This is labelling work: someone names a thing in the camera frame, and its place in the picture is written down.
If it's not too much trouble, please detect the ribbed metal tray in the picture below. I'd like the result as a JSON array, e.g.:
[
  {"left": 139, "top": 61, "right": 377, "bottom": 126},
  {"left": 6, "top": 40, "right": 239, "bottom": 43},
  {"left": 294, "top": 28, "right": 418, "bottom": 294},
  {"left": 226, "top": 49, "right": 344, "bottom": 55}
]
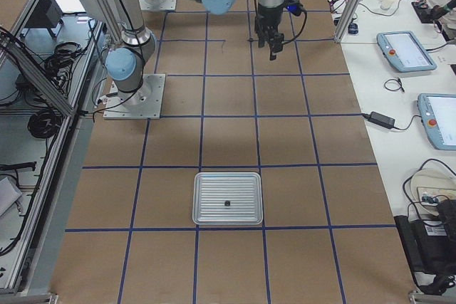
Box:
[{"left": 192, "top": 172, "right": 264, "bottom": 226}]

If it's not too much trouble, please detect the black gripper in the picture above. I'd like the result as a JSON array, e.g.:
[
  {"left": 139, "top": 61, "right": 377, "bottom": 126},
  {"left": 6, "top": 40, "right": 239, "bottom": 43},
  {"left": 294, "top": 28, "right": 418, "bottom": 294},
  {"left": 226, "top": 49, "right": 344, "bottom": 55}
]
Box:
[{"left": 254, "top": 4, "right": 284, "bottom": 61}]

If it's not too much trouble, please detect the lower teach pendant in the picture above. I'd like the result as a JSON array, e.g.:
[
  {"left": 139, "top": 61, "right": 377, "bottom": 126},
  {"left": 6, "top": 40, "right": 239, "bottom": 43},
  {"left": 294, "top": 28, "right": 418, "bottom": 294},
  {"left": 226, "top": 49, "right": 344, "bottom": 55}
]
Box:
[{"left": 418, "top": 93, "right": 455, "bottom": 151}]

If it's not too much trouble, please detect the black power adapter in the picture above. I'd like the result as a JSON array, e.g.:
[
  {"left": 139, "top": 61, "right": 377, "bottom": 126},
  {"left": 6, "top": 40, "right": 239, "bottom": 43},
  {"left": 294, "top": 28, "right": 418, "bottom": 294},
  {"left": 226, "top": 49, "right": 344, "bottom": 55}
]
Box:
[{"left": 369, "top": 111, "right": 395, "bottom": 130}]

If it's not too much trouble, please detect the teach pendant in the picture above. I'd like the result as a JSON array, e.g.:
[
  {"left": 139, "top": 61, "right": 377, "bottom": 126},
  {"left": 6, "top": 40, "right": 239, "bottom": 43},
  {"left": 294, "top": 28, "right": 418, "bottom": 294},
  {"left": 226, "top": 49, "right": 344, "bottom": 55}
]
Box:
[
  {"left": 376, "top": 31, "right": 437, "bottom": 73},
  {"left": 418, "top": 93, "right": 455, "bottom": 151}
]

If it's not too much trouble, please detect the upper teach pendant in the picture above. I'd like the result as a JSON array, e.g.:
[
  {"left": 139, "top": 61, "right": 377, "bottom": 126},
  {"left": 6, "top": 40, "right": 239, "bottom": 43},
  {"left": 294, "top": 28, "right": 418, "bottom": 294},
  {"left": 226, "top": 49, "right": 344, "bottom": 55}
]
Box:
[{"left": 376, "top": 31, "right": 437, "bottom": 73}]

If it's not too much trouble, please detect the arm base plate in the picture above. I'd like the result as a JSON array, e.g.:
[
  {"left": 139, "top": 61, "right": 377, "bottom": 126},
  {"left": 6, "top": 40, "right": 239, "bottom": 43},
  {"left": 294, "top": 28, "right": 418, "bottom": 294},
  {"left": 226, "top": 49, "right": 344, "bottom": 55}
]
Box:
[
  {"left": 139, "top": 0, "right": 177, "bottom": 12},
  {"left": 103, "top": 74, "right": 166, "bottom": 120}
]

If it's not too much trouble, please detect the small blue device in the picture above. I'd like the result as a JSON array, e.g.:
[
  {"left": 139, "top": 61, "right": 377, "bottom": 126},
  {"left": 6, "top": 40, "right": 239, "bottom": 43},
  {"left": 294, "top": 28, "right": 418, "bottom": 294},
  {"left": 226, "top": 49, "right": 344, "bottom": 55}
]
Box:
[{"left": 348, "top": 23, "right": 359, "bottom": 35}]

